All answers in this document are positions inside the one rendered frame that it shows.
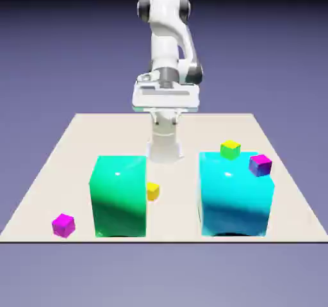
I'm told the small yellow cube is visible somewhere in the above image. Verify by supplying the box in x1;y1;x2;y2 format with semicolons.
146;182;160;202

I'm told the small lime cube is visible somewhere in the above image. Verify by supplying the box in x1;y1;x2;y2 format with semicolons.
220;140;242;161

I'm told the large cyan box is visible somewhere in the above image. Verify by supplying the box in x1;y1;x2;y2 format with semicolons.
198;151;275;238

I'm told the small magenta cube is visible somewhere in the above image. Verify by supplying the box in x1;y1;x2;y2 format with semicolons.
51;213;76;239

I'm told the large green box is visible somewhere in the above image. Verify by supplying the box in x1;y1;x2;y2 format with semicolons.
88;154;147;238

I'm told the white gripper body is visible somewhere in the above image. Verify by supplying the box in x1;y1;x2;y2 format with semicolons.
131;80;201;113

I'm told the small purple cube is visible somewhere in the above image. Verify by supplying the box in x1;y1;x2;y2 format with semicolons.
248;154;273;178

